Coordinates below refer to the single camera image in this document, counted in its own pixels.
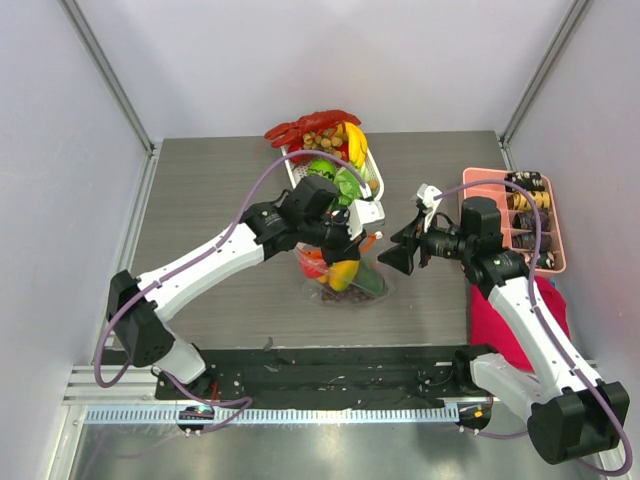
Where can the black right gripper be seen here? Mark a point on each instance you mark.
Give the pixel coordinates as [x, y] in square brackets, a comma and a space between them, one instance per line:
[416, 245]

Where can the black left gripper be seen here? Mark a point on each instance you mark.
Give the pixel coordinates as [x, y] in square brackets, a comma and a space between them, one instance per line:
[347, 249]

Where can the orange yellow mango toy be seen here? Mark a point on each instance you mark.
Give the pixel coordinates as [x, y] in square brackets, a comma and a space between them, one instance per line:
[341, 274]

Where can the red apple toy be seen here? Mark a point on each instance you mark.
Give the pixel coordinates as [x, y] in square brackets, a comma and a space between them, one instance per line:
[314, 267]

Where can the clear zip bag orange zipper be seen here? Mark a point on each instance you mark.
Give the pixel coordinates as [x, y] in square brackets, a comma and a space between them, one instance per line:
[313, 288]

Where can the purple grape bunch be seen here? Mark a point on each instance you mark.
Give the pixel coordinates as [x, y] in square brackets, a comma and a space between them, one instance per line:
[352, 295]

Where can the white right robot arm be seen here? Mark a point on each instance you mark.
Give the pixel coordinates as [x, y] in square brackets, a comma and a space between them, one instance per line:
[568, 410]

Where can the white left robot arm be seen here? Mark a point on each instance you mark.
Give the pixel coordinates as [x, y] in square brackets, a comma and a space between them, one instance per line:
[140, 307]

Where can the green lettuce toy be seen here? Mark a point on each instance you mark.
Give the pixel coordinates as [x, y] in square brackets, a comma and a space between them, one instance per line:
[349, 188]

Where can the white plastic fruit basket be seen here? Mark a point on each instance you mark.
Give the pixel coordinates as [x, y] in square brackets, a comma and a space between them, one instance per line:
[369, 172]

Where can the brown longan cluster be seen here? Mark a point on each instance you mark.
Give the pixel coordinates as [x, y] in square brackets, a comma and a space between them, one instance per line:
[332, 141]

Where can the yellow banana bunch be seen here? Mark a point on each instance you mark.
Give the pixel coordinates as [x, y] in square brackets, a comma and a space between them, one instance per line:
[357, 144]

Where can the red folded cloth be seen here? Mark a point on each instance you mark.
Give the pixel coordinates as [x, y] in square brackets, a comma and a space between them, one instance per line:
[487, 327]

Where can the red lobster toy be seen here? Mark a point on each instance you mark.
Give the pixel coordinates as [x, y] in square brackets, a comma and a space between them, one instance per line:
[287, 133]

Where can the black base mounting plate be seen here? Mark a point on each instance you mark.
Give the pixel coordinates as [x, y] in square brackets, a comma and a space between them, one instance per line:
[334, 378]

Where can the dark brown rolled sock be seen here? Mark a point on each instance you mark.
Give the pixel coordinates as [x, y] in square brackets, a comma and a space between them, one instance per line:
[527, 241]

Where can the dark patterned rolled sock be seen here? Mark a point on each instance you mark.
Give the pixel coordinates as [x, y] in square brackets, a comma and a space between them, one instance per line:
[526, 220]

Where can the yellow black rolled sock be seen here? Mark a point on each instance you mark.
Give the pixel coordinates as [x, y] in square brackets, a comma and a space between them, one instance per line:
[519, 201]

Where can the black white rolled sock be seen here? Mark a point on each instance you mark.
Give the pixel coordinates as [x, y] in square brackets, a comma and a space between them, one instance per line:
[545, 260]

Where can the black floral rolled sock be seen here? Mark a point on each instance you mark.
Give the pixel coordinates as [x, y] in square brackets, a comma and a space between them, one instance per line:
[528, 180]

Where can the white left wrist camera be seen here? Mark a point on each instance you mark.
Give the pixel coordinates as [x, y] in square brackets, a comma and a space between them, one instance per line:
[364, 215]

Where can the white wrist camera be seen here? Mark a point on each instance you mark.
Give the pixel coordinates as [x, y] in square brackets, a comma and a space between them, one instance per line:
[428, 199]
[364, 215]

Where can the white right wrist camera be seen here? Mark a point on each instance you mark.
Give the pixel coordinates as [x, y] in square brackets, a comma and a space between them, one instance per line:
[428, 199]

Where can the white slotted cable duct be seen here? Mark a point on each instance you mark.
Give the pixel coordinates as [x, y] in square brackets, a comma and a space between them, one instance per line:
[183, 414]

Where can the aluminium frame rail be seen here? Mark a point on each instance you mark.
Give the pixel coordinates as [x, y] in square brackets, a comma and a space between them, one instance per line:
[91, 43]

